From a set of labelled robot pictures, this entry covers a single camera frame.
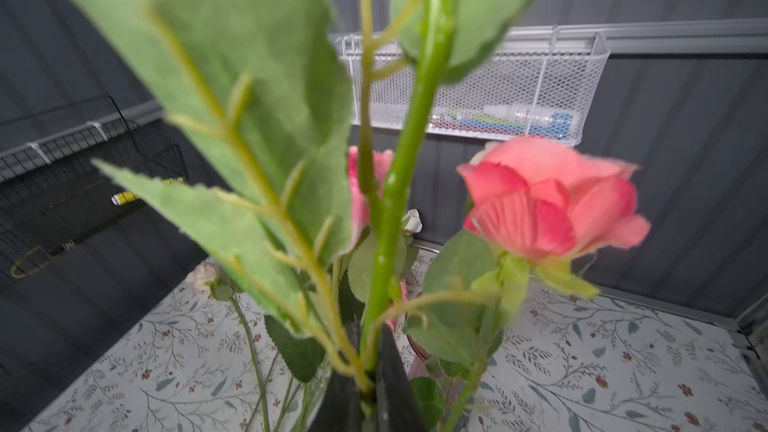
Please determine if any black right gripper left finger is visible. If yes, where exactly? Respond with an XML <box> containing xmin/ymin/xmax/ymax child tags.
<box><xmin>308</xmin><ymin>372</ymin><xmax>362</xmax><ymax>432</ymax></box>

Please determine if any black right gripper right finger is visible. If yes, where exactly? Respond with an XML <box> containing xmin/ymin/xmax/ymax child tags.
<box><xmin>376</xmin><ymin>325</ymin><xmax>428</xmax><ymax>432</ymax></box>

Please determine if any light pink rose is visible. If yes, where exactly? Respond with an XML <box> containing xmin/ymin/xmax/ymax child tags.
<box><xmin>72</xmin><ymin>0</ymin><xmax>532</xmax><ymax>390</ymax></box>

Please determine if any blue purple glass vase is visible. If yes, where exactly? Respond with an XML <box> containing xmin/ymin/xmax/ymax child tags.
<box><xmin>285</xmin><ymin>360</ymin><xmax>334</xmax><ymax>432</ymax></box>

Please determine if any coral pink rose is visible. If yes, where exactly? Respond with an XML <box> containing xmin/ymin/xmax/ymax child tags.
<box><xmin>404</xmin><ymin>137</ymin><xmax>651</xmax><ymax>431</ymax></box>

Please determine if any red glass vase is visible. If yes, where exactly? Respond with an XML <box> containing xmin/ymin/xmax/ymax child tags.
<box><xmin>386</xmin><ymin>314</ymin><xmax>457</xmax><ymax>431</ymax></box>

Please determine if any floral patterned table mat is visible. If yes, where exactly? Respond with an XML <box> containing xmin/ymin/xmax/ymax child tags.
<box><xmin>28</xmin><ymin>282</ymin><xmax>767</xmax><ymax>431</ymax></box>

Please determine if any pale pink rose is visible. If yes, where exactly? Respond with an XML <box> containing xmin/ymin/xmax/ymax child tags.
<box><xmin>185</xmin><ymin>260</ymin><xmax>271</xmax><ymax>431</ymax></box>

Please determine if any yellow marker pen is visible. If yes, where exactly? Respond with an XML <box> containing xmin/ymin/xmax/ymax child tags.
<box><xmin>110</xmin><ymin>177</ymin><xmax>186</xmax><ymax>206</ymax></box>

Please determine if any white wire wall basket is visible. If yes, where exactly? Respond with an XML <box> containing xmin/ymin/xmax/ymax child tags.
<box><xmin>334</xmin><ymin>26</ymin><xmax>610</xmax><ymax>147</ymax></box>

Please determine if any black wire side basket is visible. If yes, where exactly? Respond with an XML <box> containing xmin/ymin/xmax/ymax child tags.
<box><xmin>1</xmin><ymin>102</ymin><xmax>188</xmax><ymax>289</ymax></box>

